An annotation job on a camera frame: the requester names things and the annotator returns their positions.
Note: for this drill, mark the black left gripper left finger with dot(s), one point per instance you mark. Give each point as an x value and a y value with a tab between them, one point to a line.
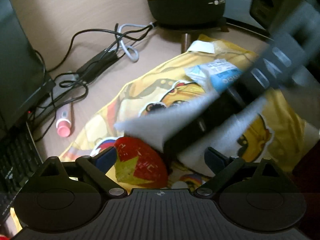
94	169

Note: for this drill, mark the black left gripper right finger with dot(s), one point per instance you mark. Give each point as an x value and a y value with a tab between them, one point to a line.
224	168

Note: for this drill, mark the white wipe cloth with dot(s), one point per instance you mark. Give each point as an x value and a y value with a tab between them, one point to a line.
155	128

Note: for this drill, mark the blue white wipes packet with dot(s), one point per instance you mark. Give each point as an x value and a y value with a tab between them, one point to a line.
215	76

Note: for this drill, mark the pink lip balm tube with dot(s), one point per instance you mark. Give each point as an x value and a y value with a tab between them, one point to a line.
64	120

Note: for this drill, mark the yellow cartoon printed mat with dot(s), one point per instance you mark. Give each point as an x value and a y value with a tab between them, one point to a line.
276	133

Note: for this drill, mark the black keyboard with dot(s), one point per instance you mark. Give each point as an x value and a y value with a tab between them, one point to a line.
19	161

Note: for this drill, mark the grey power strip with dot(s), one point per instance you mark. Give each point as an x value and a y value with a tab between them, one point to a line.
45	105

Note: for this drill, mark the black power adapter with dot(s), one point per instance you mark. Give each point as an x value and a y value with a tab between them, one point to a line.
96	66

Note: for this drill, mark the black computer monitor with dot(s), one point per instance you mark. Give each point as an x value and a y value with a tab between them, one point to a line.
23	78

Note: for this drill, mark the black humidifier appliance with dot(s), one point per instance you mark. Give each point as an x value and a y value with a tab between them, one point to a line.
188	14

